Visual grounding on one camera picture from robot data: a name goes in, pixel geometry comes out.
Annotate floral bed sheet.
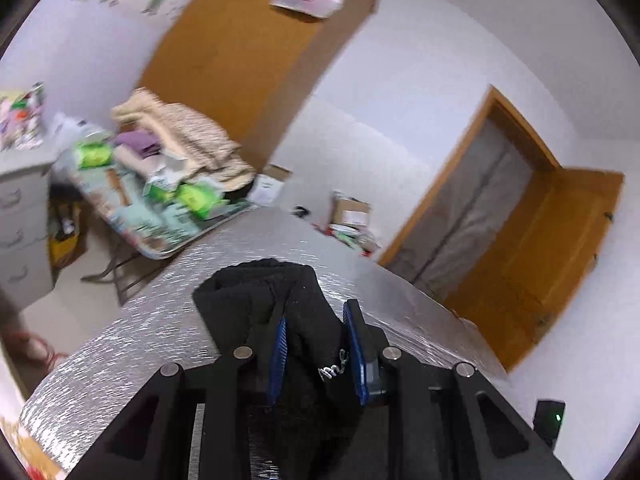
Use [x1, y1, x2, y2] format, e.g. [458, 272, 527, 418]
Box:
[0, 417, 66, 480]

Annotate purple cloth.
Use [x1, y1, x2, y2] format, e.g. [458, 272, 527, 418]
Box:
[114, 130, 163, 156]

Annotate beige blanket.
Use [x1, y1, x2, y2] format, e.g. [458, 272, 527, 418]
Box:
[111, 87, 256, 193]

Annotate small white box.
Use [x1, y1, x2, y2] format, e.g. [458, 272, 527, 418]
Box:
[247, 164, 291, 206]

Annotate grey plastic door curtain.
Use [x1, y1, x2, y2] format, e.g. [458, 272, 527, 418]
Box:
[400, 122, 533, 303]

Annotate white paper box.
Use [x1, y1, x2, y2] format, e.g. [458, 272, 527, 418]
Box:
[147, 155, 188, 191]

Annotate red cord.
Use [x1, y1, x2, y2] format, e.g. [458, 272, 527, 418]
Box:
[7, 332, 68, 368]

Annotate folding table with printed cover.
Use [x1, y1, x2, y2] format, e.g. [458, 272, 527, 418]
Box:
[65, 110, 261, 306]

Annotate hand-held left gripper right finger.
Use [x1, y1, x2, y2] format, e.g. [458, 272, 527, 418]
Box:
[342, 299, 573, 480]

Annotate yellow bag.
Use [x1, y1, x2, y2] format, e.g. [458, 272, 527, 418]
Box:
[50, 237, 81, 266]

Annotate wooden wardrobe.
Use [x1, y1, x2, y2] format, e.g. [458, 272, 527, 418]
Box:
[137, 0, 386, 171]

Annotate red and green floor clutter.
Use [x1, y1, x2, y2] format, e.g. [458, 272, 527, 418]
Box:
[320, 222, 383, 258]

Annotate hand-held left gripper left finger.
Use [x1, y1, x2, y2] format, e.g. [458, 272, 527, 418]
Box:
[65, 310, 291, 480]

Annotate pile of colourful packets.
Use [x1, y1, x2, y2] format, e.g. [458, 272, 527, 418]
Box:
[0, 82, 46, 152]

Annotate black garment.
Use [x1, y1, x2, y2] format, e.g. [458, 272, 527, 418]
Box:
[192, 258, 371, 480]

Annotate grey drawer cabinet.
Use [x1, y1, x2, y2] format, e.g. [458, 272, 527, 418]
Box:
[0, 152, 56, 306]

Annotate wooden door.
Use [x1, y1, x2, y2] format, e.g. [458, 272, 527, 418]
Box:
[442, 167, 626, 373]

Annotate wooden door frame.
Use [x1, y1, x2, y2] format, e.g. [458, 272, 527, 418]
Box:
[377, 85, 561, 301]

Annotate cardboard box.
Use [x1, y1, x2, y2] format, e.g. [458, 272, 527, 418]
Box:
[330, 191, 373, 228]

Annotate black device with green light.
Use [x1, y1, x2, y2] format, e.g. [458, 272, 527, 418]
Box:
[532, 399, 567, 450]

